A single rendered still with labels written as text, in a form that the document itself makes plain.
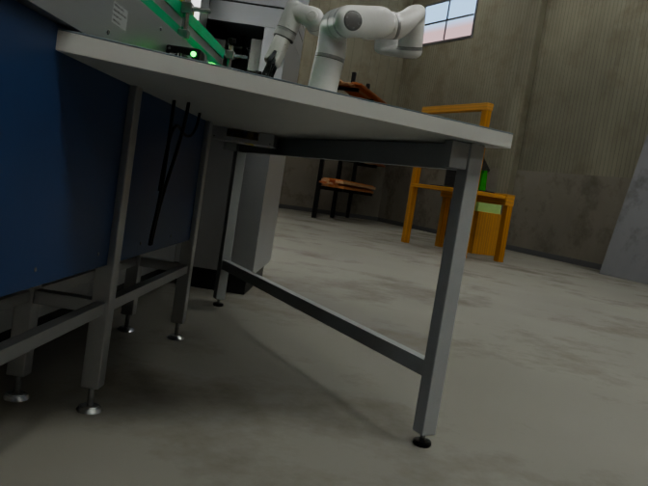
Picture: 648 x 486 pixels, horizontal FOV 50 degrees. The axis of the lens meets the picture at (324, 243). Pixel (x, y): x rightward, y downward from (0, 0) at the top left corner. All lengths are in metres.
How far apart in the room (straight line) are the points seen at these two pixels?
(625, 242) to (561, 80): 3.15
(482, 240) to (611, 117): 2.76
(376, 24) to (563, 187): 8.89
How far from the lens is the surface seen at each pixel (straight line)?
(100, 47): 1.21
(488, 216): 9.11
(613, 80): 10.76
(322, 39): 2.23
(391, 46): 2.47
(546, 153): 11.29
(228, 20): 3.33
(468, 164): 1.59
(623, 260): 9.31
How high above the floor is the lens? 0.57
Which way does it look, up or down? 5 degrees down
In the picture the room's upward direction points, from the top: 9 degrees clockwise
